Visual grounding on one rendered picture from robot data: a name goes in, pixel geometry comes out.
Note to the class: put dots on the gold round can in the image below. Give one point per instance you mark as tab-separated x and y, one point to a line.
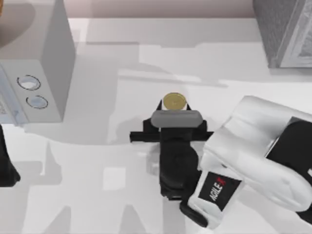
174	101

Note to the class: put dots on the pale microwave oven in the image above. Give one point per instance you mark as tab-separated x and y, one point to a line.
54	48

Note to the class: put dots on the grey microwave knob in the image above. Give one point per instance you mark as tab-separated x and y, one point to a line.
37	101
28	82

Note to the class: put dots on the pale grey rounded box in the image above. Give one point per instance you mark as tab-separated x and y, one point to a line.
175	119

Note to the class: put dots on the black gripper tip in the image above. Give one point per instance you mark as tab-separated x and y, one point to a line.
7	165

